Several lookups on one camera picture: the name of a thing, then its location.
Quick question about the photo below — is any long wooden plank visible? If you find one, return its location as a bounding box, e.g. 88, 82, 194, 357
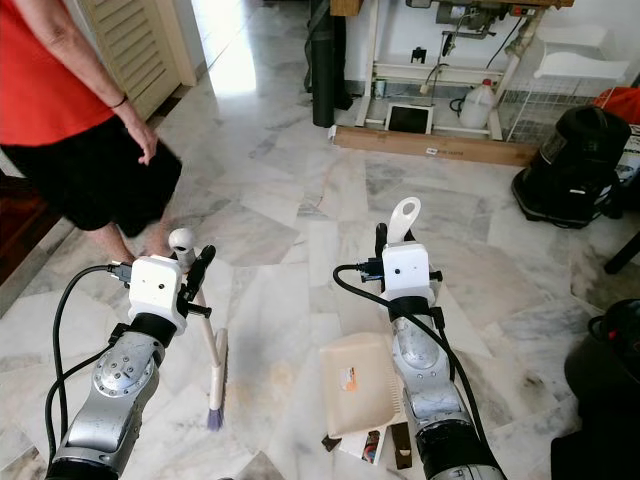
332, 125, 539, 168

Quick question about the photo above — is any white plastic jug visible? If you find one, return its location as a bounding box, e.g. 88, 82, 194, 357
460, 78, 498, 129

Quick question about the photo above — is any person's left hand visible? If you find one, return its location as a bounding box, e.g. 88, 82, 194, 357
124, 100, 161, 166

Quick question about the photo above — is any red cloth bundle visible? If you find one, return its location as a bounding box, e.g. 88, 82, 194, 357
592, 86, 640, 126

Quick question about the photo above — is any black round container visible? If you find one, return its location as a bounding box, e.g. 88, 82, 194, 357
550, 298, 640, 480

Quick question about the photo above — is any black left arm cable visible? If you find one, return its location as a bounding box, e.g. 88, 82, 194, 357
43, 262, 136, 473

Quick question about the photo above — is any white frame sewing table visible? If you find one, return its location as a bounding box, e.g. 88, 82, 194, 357
330, 0, 576, 141

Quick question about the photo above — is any beige plastic dustpan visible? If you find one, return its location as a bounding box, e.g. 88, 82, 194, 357
320, 196, 423, 441

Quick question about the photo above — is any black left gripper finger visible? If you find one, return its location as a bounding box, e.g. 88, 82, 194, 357
184, 244, 218, 293

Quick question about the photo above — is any black furniture leg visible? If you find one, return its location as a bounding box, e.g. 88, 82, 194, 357
605, 232, 640, 276

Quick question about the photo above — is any white plastic shelf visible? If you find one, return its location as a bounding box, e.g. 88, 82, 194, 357
532, 22, 631, 83

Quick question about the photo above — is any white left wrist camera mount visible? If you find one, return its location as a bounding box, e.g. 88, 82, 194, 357
128, 255, 191, 336

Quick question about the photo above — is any brown flat scrap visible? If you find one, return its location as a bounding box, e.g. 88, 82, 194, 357
390, 422, 414, 471

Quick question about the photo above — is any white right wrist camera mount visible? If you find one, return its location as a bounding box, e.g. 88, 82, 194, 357
380, 243, 436, 299

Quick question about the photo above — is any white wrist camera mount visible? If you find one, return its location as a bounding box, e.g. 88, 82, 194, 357
128, 255, 191, 336
380, 243, 436, 299

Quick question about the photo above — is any beige louvered door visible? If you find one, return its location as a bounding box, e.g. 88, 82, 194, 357
78, 0, 199, 119

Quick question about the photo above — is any grey sewing machine motor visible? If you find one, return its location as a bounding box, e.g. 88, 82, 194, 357
435, 3, 496, 28

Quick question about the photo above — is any white printed carton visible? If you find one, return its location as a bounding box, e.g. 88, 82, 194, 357
345, 428, 391, 466

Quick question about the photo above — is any black rolled mat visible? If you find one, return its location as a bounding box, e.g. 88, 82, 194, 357
308, 0, 351, 128

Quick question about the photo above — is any cream broom with purple bristles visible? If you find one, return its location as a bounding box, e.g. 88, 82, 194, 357
168, 228, 229, 433

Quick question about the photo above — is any black canister vacuum cleaner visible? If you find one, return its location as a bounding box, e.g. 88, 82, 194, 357
510, 105, 640, 229

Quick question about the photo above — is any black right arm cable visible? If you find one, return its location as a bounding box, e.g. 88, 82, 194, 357
332, 262, 486, 431

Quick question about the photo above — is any white framed black pedal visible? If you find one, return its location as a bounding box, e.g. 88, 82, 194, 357
385, 102, 434, 136

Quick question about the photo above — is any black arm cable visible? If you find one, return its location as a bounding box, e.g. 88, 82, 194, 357
43, 262, 136, 473
332, 262, 486, 431

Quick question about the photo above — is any person in red shirt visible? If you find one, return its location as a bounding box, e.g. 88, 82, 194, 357
0, 0, 186, 266

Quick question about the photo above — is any white wire rack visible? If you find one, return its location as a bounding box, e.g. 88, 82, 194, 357
500, 88, 606, 146

